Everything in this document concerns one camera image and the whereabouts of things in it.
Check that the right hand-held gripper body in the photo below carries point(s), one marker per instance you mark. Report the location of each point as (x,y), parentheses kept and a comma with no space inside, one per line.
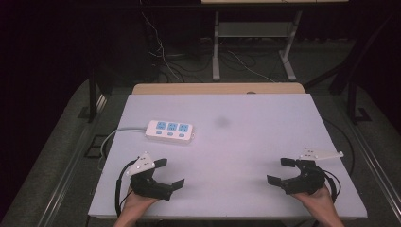
(310,181)

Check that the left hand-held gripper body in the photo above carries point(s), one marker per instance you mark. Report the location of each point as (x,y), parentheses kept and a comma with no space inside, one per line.
(148,186)

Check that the person's left hand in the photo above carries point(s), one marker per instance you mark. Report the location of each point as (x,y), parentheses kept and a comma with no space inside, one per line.
(135,205)

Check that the person's right hand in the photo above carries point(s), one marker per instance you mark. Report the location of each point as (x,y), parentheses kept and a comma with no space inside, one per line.
(318,203)

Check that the white power strip blue sockets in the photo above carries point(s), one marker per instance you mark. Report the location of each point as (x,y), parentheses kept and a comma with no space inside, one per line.
(170,132)

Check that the dark metal stand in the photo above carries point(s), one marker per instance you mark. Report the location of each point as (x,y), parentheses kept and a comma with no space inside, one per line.
(353,101)
(93,94)

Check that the grey metal frame table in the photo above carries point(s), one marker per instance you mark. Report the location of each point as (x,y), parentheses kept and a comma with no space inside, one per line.
(252,30)

